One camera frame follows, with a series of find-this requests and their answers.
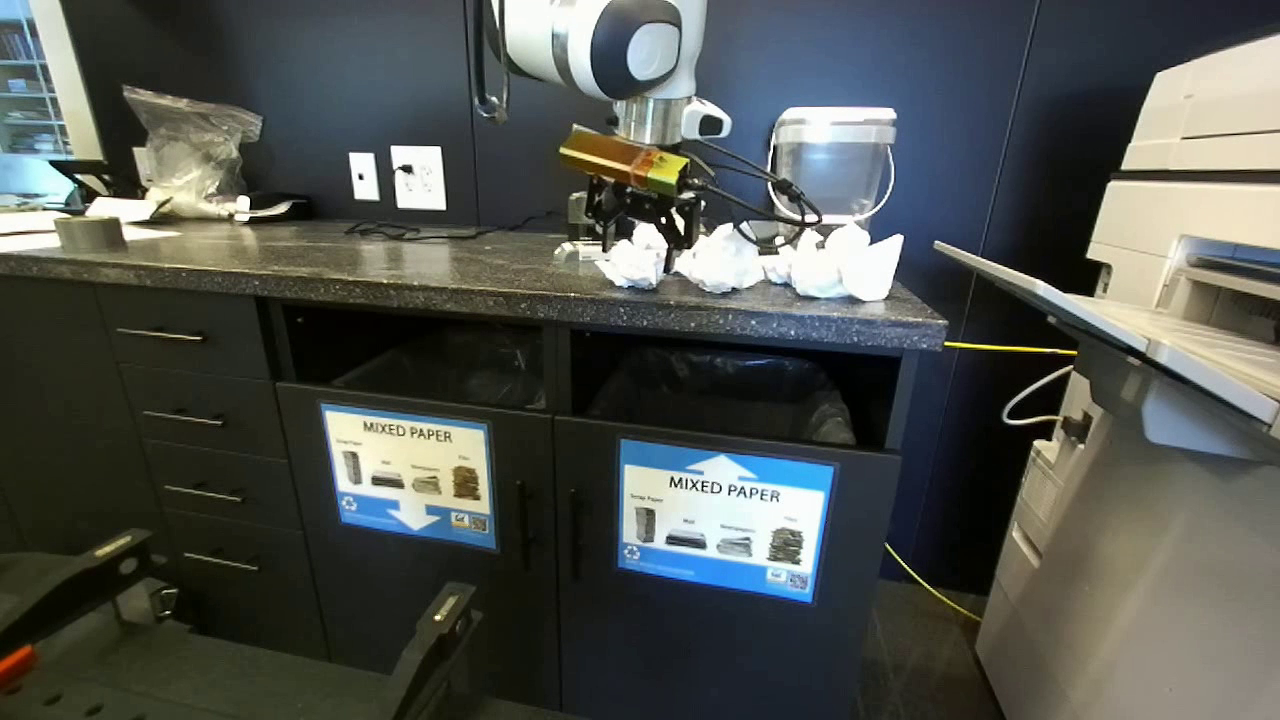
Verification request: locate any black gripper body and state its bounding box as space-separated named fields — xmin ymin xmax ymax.
xmin=573 ymin=178 xmax=710 ymax=224

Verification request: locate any black lined waste bin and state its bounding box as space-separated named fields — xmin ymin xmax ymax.
xmin=285 ymin=308 xmax=553 ymax=418
xmin=573 ymin=331 xmax=900 ymax=451

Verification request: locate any crumpled clear plastic bag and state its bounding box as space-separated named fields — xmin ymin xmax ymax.
xmin=120 ymin=83 xmax=268 ymax=224

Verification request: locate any clear container white lid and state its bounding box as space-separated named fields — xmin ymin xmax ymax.
xmin=761 ymin=105 xmax=902 ymax=232

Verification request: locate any white power outlet plate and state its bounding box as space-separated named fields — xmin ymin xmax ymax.
xmin=389 ymin=140 xmax=453 ymax=216

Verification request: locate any mixed paper sign up arrow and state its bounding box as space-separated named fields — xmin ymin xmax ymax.
xmin=610 ymin=437 xmax=839 ymax=608

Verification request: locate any mixed paper sign down arrow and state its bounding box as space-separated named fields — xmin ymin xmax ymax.
xmin=314 ymin=399 xmax=502 ymax=558

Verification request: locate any black counter cabinet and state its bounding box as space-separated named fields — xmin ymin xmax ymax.
xmin=0 ymin=274 xmax=935 ymax=720

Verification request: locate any large white office printer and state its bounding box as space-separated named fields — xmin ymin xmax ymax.
xmin=931 ymin=32 xmax=1280 ymax=720

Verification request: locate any white framed window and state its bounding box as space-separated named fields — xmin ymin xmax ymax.
xmin=0 ymin=0 xmax=109 ymax=211

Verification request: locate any yellow orange wrist camera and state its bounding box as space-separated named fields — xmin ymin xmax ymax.
xmin=554 ymin=119 xmax=694 ymax=194

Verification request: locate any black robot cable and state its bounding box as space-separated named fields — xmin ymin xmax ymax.
xmin=470 ymin=0 xmax=824 ymax=255

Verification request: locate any blank white wall plate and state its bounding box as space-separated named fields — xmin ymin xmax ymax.
xmin=344 ymin=149 xmax=384 ymax=210

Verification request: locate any black cabinet door handle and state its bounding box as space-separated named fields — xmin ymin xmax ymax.
xmin=508 ymin=478 xmax=537 ymax=576
xmin=565 ymin=485 xmax=587 ymax=583

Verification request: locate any yellow cable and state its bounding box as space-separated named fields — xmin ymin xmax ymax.
xmin=876 ymin=338 xmax=1078 ymax=627

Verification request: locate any white cable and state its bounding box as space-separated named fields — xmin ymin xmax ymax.
xmin=995 ymin=360 xmax=1078 ymax=431

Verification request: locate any silver drawer handle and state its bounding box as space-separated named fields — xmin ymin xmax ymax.
xmin=110 ymin=326 xmax=213 ymax=348
xmin=136 ymin=403 xmax=233 ymax=431
xmin=159 ymin=480 xmax=249 ymax=510
xmin=178 ymin=550 xmax=264 ymax=579

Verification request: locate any black equipment frame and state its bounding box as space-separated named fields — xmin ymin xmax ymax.
xmin=0 ymin=523 xmax=487 ymax=720

